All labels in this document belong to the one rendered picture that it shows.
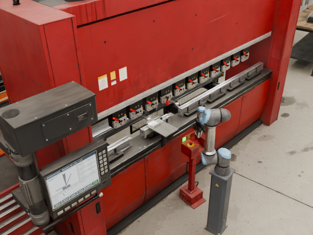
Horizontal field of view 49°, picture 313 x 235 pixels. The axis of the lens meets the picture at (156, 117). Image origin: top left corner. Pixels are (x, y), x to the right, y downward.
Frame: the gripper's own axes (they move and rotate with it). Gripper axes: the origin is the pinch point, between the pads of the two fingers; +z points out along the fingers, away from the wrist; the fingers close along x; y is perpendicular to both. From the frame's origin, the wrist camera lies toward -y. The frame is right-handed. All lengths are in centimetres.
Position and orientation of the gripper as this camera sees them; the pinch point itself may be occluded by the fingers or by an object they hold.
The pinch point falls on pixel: (199, 137)
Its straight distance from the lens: 352.9
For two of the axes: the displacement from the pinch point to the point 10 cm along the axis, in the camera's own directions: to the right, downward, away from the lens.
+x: -7.8, 3.5, -5.2
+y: -6.3, -4.8, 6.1
